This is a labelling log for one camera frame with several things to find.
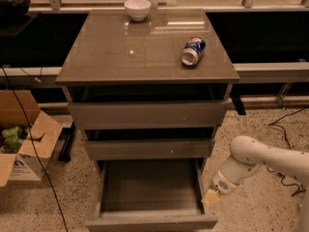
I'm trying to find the black floor cable left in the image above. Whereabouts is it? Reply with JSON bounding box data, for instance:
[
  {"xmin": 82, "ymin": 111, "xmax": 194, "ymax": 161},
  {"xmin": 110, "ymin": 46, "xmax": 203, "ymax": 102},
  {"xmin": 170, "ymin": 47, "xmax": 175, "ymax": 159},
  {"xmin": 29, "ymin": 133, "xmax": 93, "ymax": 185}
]
[{"xmin": 0, "ymin": 65, "xmax": 70, "ymax": 232}]

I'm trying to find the grey drawer cabinet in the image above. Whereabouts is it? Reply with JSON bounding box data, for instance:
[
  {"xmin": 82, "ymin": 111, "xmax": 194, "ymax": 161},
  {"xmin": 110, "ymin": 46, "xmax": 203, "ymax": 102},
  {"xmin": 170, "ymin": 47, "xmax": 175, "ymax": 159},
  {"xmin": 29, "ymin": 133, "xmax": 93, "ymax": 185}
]
[{"xmin": 54, "ymin": 9, "xmax": 240, "ymax": 176}]

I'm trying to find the black object on shelf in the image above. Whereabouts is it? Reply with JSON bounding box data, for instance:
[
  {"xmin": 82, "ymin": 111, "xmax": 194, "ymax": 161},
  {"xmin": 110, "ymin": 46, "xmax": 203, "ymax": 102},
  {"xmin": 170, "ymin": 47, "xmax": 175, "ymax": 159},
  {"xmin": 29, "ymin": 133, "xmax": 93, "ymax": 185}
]
[{"xmin": 0, "ymin": 0, "xmax": 31, "ymax": 16}]

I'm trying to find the grey drawer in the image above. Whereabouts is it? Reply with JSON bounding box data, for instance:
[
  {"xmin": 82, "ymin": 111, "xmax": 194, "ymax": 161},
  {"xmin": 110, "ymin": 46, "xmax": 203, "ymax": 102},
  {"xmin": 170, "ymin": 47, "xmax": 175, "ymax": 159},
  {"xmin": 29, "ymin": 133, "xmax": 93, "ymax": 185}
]
[
  {"xmin": 85, "ymin": 128, "xmax": 214, "ymax": 160},
  {"xmin": 86, "ymin": 159, "xmax": 217, "ymax": 232},
  {"xmin": 66, "ymin": 83, "xmax": 230, "ymax": 131}
]

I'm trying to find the white ceramic bowl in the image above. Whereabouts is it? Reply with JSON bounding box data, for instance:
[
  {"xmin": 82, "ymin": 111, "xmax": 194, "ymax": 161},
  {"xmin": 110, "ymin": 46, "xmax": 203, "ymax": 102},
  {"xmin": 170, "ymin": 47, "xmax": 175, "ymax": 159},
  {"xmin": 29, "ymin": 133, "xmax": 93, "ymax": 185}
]
[{"xmin": 124, "ymin": 0, "xmax": 152, "ymax": 21}]

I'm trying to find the grey top drawer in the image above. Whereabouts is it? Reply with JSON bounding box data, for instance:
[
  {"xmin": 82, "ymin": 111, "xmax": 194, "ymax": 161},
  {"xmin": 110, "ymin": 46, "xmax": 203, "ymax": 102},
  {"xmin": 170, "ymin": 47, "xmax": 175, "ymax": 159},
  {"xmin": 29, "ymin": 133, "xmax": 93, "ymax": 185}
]
[{"xmin": 66, "ymin": 83, "xmax": 230, "ymax": 131}]

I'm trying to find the blue soda can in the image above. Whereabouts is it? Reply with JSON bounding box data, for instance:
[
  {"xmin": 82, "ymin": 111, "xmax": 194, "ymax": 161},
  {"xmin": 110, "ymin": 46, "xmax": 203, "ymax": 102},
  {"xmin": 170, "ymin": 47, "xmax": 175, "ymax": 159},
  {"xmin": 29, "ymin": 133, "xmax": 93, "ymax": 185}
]
[{"xmin": 182, "ymin": 36, "xmax": 206, "ymax": 66}]

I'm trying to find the black table leg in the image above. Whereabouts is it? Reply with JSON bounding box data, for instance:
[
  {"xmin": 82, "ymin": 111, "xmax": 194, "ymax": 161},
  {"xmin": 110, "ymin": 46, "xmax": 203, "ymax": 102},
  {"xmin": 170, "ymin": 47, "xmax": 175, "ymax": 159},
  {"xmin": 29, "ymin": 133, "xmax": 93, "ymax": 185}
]
[
  {"xmin": 230, "ymin": 85, "xmax": 246, "ymax": 115},
  {"xmin": 58, "ymin": 124, "xmax": 76, "ymax": 162}
]

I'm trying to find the grey bottom drawer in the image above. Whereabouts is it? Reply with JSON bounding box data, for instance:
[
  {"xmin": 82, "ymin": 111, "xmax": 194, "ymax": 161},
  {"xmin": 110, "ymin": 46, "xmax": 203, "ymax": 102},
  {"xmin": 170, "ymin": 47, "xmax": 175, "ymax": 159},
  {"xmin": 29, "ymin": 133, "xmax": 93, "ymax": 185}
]
[{"xmin": 86, "ymin": 159, "xmax": 217, "ymax": 232}]

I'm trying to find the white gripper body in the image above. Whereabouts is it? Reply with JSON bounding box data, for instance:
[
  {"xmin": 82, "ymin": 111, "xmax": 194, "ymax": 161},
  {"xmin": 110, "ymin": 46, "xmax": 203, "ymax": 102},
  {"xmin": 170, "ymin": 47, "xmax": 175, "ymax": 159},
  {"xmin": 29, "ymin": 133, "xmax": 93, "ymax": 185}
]
[{"xmin": 211, "ymin": 156, "xmax": 263, "ymax": 195}]

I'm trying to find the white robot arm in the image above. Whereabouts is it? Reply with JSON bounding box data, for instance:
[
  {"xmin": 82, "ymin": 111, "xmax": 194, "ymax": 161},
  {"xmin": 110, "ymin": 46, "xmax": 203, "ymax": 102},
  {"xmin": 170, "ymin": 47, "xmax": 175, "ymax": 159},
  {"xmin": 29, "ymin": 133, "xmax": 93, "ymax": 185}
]
[{"xmin": 201, "ymin": 135, "xmax": 309, "ymax": 207}]

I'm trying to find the grey middle drawer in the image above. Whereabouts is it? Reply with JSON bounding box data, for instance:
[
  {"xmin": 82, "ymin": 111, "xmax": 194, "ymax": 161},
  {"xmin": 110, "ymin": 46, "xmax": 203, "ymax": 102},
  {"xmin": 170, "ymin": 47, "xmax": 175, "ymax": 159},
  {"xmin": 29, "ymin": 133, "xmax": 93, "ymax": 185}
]
[{"xmin": 85, "ymin": 128, "xmax": 214, "ymax": 160}]

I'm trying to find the green crumpled bag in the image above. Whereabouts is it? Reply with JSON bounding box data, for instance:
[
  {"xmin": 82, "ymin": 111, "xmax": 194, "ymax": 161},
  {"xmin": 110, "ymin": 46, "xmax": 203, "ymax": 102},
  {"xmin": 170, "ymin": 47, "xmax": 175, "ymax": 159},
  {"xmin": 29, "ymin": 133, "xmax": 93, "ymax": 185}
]
[{"xmin": 0, "ymin": 126, "xmax": 23, "ymax": 154}]

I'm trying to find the yellow taped gripper finger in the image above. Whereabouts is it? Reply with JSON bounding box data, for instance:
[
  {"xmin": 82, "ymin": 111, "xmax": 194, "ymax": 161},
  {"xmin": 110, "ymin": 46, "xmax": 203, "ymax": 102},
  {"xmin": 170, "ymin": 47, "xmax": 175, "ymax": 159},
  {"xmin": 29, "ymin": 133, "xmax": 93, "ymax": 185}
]
[{"xmin": 201, "ymin": 188, "xmax": 220, "ymax": 207}]

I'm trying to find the black table leg left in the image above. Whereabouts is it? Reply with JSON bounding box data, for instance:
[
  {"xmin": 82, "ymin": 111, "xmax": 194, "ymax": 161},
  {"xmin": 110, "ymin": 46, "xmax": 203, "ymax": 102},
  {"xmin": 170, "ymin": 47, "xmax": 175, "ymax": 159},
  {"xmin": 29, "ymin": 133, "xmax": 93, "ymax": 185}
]
[{"xmin": 58, "ymin": 124, "xmax": 76, "ymax": 162}]

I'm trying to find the open cardboard box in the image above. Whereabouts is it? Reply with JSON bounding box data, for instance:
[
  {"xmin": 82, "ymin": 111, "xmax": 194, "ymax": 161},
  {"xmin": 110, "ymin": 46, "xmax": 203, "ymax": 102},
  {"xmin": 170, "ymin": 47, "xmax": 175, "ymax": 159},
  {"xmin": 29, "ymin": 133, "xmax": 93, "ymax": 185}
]
[{"xmin": 0, "ymin": 90, "xmax": 62, "ymax": 187}]

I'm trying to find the black table leg right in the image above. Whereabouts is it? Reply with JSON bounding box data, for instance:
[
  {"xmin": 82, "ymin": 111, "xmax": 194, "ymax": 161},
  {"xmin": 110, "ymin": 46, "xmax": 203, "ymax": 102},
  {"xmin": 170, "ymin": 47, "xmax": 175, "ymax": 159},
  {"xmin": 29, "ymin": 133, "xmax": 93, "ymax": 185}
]
[{"xmin": 230, "ymin": 85, "xmax": 246, "ymax": 115}]

